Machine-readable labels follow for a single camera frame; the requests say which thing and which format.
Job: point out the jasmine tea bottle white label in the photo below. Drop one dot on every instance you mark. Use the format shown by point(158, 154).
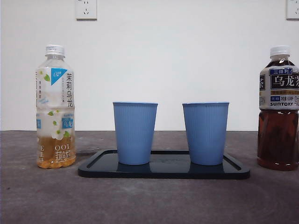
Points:
point(54, 105)

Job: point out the dark oolong tea bottle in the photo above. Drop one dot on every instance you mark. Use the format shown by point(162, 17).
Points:
point(278, 135)

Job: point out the blue ribbed plastic cup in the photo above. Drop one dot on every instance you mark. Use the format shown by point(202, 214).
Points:
point(205, 133)
point(135, 133)

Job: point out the dark blue rectangular tray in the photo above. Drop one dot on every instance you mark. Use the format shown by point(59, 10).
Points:
point(168, 171)

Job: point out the white wall socket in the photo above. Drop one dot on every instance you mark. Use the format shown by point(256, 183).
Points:
point(293, 10)
point(86, 10)

